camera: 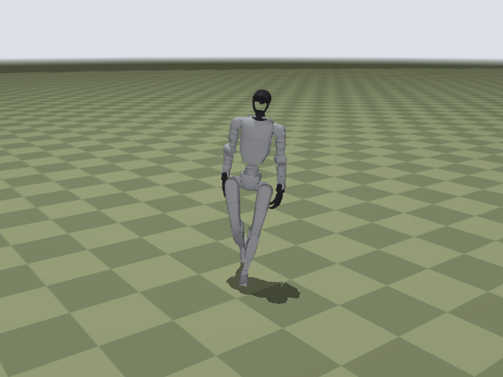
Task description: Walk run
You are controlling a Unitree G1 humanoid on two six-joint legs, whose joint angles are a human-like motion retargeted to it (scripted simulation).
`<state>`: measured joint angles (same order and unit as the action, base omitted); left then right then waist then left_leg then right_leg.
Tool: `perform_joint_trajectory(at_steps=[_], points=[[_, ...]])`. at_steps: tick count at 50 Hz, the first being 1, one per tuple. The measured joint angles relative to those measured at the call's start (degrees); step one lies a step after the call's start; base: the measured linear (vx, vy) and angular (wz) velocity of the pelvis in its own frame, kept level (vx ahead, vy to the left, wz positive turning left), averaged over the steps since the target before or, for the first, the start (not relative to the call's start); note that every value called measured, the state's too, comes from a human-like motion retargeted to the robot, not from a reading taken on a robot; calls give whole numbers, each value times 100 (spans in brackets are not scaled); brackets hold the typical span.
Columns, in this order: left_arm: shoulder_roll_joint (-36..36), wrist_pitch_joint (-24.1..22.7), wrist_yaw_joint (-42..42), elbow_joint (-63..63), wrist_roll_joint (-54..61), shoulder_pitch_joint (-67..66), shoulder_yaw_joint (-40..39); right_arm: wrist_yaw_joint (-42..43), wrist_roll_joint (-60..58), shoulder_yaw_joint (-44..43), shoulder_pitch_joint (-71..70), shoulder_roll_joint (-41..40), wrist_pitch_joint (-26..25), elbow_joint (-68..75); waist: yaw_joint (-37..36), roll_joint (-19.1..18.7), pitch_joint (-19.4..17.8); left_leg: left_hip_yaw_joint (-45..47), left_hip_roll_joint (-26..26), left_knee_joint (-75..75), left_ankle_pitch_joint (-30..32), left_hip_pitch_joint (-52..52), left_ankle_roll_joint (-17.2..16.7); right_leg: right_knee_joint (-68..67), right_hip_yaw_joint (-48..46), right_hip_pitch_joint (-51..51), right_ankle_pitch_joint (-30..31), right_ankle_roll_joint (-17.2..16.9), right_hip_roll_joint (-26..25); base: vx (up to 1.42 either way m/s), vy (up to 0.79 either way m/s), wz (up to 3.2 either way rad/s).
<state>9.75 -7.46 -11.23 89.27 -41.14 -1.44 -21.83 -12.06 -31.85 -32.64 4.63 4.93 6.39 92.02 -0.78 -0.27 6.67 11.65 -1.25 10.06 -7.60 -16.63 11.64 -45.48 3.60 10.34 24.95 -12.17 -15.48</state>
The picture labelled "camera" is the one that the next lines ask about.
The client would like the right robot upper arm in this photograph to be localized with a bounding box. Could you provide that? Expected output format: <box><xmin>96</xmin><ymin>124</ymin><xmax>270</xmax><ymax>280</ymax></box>
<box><xmin>223</xmin><ymin>117</ymin><xmax>244</xmax><ymax>155</ymax></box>

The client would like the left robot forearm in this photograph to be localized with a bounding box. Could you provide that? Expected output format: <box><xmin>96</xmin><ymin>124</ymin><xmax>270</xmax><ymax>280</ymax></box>
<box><xmin>276</xmin><ymin>156</ymin><xmax>287</xmax><ymax>190</ymax></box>

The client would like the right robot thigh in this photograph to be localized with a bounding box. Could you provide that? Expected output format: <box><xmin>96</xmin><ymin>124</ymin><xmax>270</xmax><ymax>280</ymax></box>
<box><xmin>225</xmin><ymin>176</ymin><xmax>244</xmax><ymax>234</ymax></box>

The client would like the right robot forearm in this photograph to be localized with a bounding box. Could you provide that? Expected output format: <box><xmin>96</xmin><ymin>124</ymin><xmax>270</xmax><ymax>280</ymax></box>
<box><xmin>221</xmin><ymin>145</ymin><xmax>233</xmax><ymax>177</ymax></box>

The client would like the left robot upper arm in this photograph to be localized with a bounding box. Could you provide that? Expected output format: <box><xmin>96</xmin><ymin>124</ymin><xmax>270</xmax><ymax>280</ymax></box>
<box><xmin>273</xmin><ymin>123</ymin><xmax>286</xmax><ymax>164</ymax></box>

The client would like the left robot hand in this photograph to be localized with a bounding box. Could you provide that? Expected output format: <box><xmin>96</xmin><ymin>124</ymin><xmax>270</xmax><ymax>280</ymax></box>
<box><xmin>269</xmin><ymin>184</ymin><xmax>285</xmax><ymax>209</ymax></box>

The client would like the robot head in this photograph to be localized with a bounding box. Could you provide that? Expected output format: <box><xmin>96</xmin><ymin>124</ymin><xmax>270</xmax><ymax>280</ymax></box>
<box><xmin>252</xmin><ymin>90</ymin><xmax>271</xmax><ymax>121</ymax></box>

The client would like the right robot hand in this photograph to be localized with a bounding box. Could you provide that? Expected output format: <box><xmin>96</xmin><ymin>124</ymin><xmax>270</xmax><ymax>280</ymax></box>
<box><xmin>221</xmin><ymin>172</ymin><xmax>229</xmax><ymax>197</ymax></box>

